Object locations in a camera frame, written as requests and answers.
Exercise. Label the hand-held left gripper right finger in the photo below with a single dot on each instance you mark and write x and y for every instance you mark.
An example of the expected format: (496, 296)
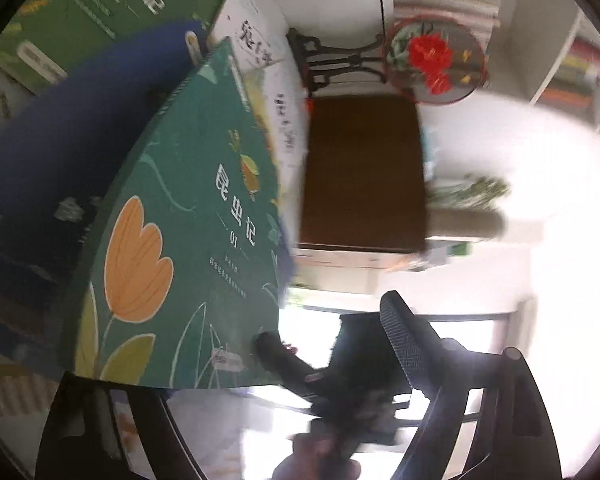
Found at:
(405, 340)

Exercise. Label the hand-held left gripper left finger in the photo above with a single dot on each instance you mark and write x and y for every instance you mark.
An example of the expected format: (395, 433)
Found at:
(155, 435)

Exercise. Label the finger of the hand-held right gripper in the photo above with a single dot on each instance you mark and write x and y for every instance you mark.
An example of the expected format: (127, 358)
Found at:
(290, 365)

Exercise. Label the teal book with orange tulip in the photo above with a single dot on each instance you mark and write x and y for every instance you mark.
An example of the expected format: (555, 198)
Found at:
(180, 260)

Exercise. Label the white rabbit picture book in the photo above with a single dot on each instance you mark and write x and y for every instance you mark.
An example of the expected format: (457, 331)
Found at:
(265, 65)

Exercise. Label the navy book with orange animal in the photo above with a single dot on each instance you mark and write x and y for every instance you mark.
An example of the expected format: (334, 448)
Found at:
(70, 135)

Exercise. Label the row of colourful books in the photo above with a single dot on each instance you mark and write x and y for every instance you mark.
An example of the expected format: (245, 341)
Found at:
(580, 70)

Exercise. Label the person's right hand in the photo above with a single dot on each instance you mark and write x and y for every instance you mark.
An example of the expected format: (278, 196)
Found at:
(315, 467)

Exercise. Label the green plant in tan pot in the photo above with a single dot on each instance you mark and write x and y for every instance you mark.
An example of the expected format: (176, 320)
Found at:
(470, 190)

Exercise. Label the embroidered round fan on stand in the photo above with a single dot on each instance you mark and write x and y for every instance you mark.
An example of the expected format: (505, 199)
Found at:
(435, 55)

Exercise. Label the green leafy book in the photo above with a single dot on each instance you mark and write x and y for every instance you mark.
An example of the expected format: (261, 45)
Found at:
(105, 5)

